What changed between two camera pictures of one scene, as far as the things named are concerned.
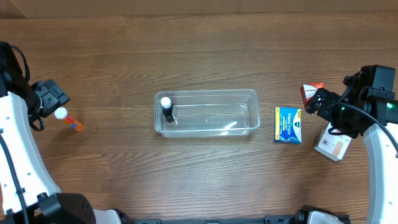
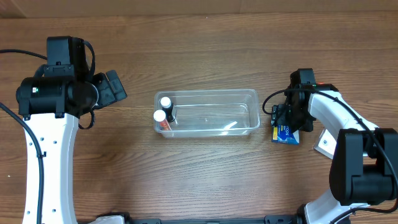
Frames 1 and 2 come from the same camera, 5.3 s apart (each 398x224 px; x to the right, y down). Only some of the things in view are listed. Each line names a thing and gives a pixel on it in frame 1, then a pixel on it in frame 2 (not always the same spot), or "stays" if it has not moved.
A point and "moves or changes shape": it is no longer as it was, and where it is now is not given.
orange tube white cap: x=61 y=113 moves or changes shape
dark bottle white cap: x=167 y=106 stays
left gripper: x=53 y=99 -> x=111 y=88
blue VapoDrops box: x=287 y=125 stays
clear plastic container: x=209 y=113 stays
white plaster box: x=331 y=146 stays
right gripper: x=321 y=101 -> x=280 y=116
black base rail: x=269 y=219 stays
